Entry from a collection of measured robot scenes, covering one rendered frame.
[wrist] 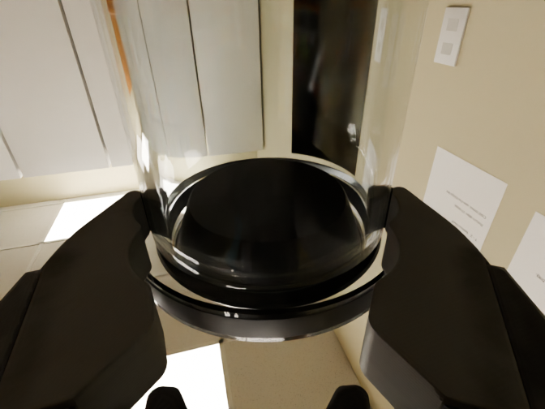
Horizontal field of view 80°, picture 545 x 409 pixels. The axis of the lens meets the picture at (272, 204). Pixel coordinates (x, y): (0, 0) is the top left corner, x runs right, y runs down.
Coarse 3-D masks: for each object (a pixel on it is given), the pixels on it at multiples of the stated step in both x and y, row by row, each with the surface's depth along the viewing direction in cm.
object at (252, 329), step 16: (160, 304) 11; (176, 304) 10; (352, 304) 10; (368, 304) 10; (192, 320) 10; (208, 320) 10; (224, 320) 9; (240, 320) 9; (272, 320) 9; (288, 320) 9; (304, 320) 9; (320, 320) 9; (336, 320) 10; (240, 336) 10; (256, 336) 9; (272, 336) 9; (288, 336) 10
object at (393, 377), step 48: (432, 240) 9; (384, 288) 7; (432, 288) 7; (480, 288) 7; (384, 336) 6; (432, 336) 6; (480, 336) 6; (384, 384) 7; (432, 384) 6; (480, 384) 6
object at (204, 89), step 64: (128, 0) 6; (192, 0) 6; (256, 0) 6; (320, 0) 6; (384, 0) 6; (128, 64) 7; (192, 64) 7; (256, 64) 6; (320, 64) 6; (384, 64) 7; (128, 128) 9; (192, 128) 7; (256, 128) 7; (320, 128) 7; (384, 128) 8; (192, 192) 8; (256, 192) 8; (320, 192) 8; (384, 192) 10; (192, 256) 10; (256, 256) 9; (320, 256) 9; (256, 320) 9
